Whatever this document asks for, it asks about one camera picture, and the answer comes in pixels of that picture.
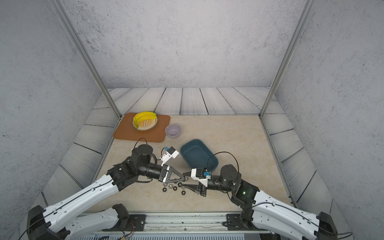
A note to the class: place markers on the teal plastic storage box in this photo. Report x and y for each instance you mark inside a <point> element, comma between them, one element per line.
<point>198,155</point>

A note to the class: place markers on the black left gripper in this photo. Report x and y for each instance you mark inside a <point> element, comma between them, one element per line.
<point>164,176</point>

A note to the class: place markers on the aluminium frame post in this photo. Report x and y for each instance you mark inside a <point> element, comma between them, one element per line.
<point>305,15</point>
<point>70,30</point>

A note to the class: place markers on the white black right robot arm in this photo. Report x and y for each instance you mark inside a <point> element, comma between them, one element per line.
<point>262,211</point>

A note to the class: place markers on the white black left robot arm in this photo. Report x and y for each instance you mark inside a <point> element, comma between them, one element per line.
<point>61,221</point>

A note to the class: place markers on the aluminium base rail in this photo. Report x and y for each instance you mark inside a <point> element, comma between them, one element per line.
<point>189,226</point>

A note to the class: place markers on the yellow banana bunch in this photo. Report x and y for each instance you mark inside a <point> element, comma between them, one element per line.
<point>146,115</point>

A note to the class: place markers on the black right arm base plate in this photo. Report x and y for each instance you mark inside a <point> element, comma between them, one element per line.
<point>237,222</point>

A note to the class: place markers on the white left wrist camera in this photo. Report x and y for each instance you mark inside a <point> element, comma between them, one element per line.
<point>171,153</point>

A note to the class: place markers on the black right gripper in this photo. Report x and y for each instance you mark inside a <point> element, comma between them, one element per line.
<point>197,190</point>

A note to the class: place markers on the lilac plastic bowl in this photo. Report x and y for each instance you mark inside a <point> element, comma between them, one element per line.
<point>173,131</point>

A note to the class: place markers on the brown rectangular mat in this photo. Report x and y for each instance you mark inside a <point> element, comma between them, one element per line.
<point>152,130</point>

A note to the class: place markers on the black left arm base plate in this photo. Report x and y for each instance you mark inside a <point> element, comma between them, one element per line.
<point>134,223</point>

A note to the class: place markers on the right aluminium frame post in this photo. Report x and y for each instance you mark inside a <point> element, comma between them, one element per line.
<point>305,15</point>

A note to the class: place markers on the left aluminium frame post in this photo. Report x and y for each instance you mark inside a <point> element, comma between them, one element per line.
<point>70,30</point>

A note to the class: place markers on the patterned round plate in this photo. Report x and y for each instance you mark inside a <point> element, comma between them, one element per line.
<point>144,124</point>

